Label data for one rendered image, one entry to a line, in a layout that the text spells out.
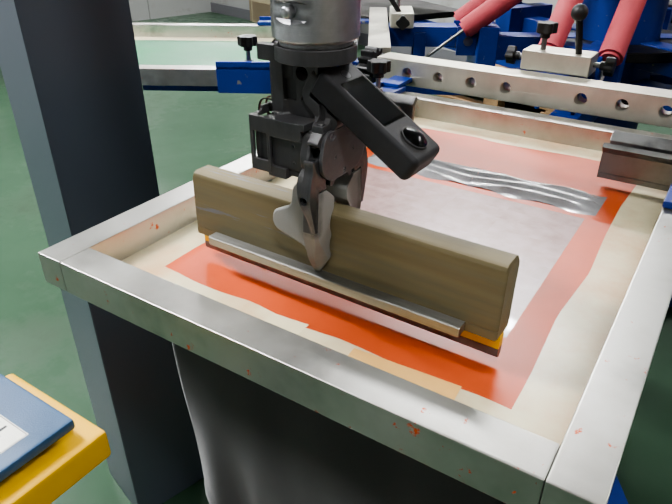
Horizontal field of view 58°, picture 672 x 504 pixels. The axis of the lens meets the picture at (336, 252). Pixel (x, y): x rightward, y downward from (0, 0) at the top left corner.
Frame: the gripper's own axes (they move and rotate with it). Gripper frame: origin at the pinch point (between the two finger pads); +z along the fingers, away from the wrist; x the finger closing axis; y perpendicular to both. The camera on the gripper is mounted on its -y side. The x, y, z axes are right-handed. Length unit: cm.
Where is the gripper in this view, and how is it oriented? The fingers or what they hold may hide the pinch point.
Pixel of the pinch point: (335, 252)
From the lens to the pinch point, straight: 61.0
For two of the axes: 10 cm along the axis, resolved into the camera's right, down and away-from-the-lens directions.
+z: 0.0, 8.6, 5.0
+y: -8.4, -2.8, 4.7
